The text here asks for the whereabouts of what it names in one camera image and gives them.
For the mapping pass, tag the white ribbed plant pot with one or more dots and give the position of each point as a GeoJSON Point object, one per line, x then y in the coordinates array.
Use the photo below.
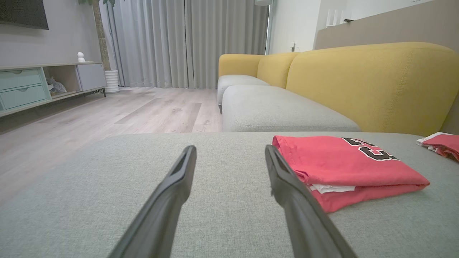
{"type": "Point", "coordinates": [112, 81]}

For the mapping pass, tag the red white mesh jersey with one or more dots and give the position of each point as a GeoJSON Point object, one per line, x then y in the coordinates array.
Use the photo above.
{"type": "Point", "coordinates": [330, 161]}

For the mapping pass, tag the large grey sofa chaise cushion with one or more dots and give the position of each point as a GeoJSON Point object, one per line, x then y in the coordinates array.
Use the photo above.
{"type": "Point", "coordinates": [229, 222]}

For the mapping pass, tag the yellow sofa armrest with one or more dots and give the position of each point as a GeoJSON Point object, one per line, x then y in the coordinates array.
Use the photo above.
{"type": "Point", "coordinates": [236, 64]}

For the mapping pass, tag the narrow yellow sofa backrest cushion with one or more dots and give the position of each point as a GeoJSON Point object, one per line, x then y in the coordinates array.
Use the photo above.
{"type": "Point", "coordinates": [274, 70]}

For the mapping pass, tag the small white figurine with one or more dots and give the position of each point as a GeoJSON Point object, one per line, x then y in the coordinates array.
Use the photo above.
{"type": "Point", "coordinates": [81, 57]}

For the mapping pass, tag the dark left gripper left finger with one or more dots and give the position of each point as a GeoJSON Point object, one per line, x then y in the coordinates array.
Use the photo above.
{"type": "Point", "coordinates": [161, 215]}

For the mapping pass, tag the indoor plant brown trunk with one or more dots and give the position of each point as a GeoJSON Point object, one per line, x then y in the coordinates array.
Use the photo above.
{"type": "Point", "coordinates": [100, 39]}

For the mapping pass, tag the grey sofa seat cushion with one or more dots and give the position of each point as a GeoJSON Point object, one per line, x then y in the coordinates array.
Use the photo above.
{"type": "Point", "coordinates": [279, 111]}
{"type": "Point", "coordinates": [236, 80]}

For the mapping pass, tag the low cabinet mint drawers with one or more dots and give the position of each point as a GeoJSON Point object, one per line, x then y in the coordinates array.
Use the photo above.
{"type": "Point", "coordinates": [21, 89]}

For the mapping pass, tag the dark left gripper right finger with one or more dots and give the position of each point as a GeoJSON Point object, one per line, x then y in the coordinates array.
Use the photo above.
{"type": "Point", "coordinates": [304, 222]}

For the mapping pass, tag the wide yellow sofa backrest cushion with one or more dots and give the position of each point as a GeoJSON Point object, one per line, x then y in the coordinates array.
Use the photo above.
{"type": "Point", "coordinates": [369, 89]}

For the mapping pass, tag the red shorts white trim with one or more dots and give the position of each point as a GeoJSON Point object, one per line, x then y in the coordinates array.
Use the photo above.
{"type": "Point", "coordinates": [446, 145]}

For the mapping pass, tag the grey pleated curtains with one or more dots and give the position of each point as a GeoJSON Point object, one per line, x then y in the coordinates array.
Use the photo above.
{"type": "Point", "coordinates": [161, 43]}

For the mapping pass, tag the white wall charger plug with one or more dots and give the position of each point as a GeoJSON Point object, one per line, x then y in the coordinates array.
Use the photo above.
{"type": "Point", "coordinates": [293, 46]}

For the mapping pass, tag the grey plush toy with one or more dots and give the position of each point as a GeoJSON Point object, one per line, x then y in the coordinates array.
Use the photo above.
{"type": "Point", "coordinates": [56, 87]}

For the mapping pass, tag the black wall television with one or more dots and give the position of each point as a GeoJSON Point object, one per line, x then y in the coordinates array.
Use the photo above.
{"type": "Point", "coordinates": [21, 12]}

